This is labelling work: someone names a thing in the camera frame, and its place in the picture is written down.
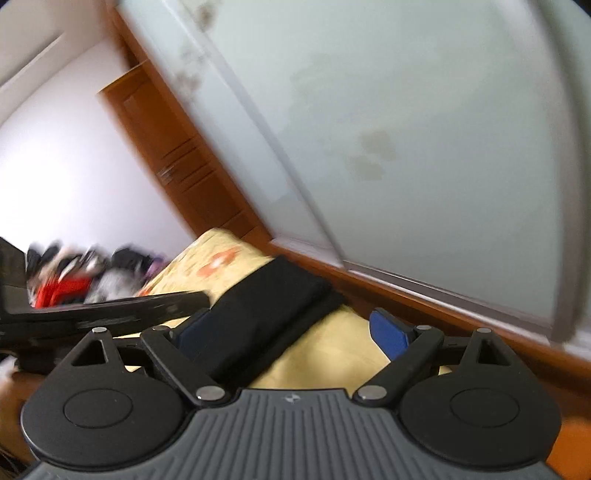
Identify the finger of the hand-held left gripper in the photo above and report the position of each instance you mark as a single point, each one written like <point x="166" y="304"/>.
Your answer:
<point x="152" y="305"/>

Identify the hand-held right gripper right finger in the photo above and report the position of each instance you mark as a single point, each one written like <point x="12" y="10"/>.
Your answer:
<point x="388" y="337"/>

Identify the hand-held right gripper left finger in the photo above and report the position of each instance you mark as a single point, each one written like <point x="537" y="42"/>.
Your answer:
<point x="193" y="336"/>

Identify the black pants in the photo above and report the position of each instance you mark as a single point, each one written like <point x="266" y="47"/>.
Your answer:
<point x="272" y="314"/>

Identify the yellow floral bedsheet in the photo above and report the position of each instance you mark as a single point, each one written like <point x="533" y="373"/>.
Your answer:
<point x="323" y="355"/>

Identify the pile of clothes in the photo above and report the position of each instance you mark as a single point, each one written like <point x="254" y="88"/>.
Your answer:
<point x="83" y="281"/>

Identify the wooden door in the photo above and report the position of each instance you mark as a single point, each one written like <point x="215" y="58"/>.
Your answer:
<point x="171" y="157"/>

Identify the frosted glass wardrobe door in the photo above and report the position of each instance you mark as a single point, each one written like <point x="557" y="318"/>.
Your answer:
<point x="415" y="138"/>
<point x="240" y="129"/>

